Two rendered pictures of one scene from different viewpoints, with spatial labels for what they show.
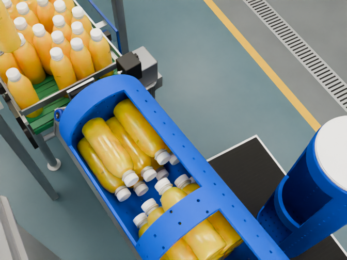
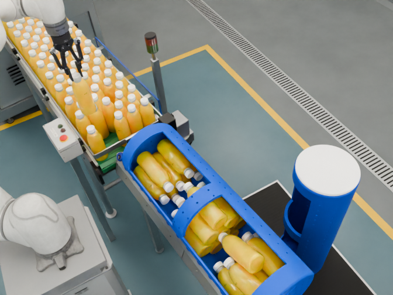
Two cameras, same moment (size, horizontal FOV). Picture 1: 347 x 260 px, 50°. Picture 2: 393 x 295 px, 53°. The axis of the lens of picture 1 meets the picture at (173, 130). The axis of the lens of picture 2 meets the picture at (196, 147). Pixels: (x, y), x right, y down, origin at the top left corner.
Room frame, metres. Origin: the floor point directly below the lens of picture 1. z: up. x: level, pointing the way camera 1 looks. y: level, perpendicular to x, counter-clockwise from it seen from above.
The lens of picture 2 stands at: (-0.54, -0.13, 2.47)
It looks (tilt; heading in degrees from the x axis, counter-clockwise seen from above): 50 degrees down; 7
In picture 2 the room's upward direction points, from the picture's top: 6 degrees counter-clockwise
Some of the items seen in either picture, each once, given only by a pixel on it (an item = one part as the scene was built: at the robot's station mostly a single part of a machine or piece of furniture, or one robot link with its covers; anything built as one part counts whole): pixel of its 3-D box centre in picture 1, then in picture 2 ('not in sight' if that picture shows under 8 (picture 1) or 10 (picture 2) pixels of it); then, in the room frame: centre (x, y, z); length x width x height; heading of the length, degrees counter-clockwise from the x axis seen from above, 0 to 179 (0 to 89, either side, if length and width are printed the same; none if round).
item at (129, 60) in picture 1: (128, 69); (166, 125); (0.88, 0.18, 0.95); 0.10 x 0.07 x 0.10; 128
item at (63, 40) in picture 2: not in sight; (62, 40); (0.79, 0.52, 1.55); 0.08 x 0.07 x 0.09; 128
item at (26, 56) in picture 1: (28, 60); (98, 122); (0.86, 0.53, 1.00); 0.07 x 0.07 x 0.20
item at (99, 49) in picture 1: (100, 55); (147, 116); (0.90, 0.28, 1.00); 0.07 x 0.07 x 0.20
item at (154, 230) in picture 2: not in sight; (152, 226); (0.62, 0.32, 0.31); 0.06 x 0.06 x 0.63; 38
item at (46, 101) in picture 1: (75, 86); (130, 137); (0.78, 0.36, 0.96); 0.40 x 0.01 x 0.03; 128
